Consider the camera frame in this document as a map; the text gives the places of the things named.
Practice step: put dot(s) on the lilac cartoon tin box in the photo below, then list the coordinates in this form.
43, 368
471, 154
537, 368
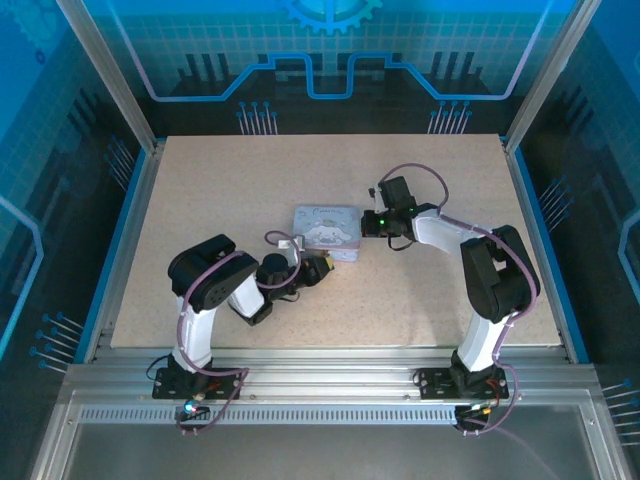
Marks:
325, 232

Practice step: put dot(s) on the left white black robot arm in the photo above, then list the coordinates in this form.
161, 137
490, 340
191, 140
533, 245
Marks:
210, 285

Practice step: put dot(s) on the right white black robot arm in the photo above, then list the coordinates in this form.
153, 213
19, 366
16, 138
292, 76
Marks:
500, 280

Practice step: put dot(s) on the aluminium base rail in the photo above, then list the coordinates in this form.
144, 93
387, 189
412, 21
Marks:
325, 370

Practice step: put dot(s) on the aluminium side rail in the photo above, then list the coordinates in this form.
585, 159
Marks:
537, 240
127, 235

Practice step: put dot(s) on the aluminium frame post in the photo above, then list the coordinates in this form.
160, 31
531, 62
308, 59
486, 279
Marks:
547, 70
107, 75

